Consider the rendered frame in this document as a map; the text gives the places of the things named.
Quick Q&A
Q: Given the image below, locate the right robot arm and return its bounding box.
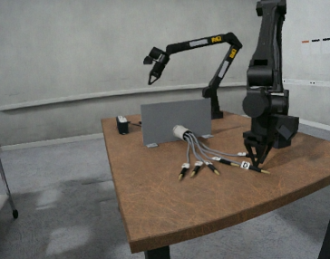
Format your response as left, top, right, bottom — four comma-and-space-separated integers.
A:
143, 32, 243, 115

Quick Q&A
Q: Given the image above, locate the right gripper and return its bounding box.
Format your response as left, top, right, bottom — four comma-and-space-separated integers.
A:
148, 63, 166, 85

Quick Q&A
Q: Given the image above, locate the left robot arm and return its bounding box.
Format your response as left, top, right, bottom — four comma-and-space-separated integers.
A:
242, 0, 299, 141

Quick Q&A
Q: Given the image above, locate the black and tan jack plug with tag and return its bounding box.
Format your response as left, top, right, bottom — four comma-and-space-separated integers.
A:
241, 161, 270, 174

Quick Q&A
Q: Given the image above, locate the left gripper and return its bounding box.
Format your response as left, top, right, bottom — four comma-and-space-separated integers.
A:
242, 118, 277, 167

